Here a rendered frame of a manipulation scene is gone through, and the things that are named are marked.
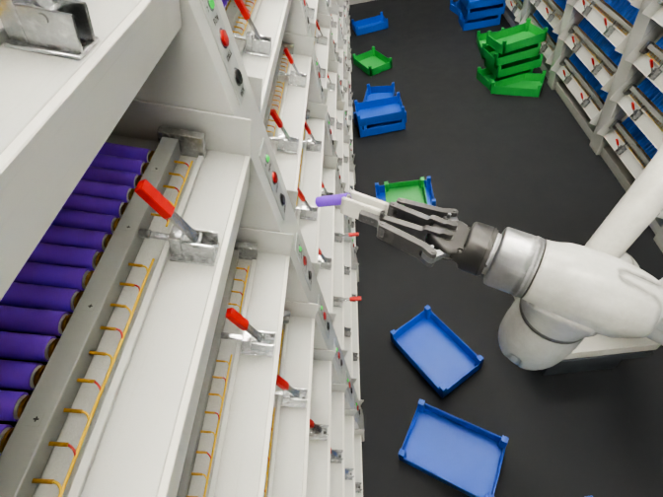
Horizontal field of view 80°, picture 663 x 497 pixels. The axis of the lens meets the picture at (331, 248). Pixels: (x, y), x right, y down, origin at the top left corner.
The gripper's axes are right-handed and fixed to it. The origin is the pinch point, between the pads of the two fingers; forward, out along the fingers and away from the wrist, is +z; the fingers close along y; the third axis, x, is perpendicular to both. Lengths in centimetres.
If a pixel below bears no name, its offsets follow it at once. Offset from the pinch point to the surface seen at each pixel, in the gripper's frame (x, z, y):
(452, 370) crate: -95, -28, 51
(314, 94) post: -6, 39, 53
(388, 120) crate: -66, 59, 187
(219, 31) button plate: 25.6, 13.9, -14.4
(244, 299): -6.5, 8.2, -21.2
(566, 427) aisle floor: -91, -67, 46
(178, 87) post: 20.7, 15.8, -19.5
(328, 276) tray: -39.1, 13.7, 18.9
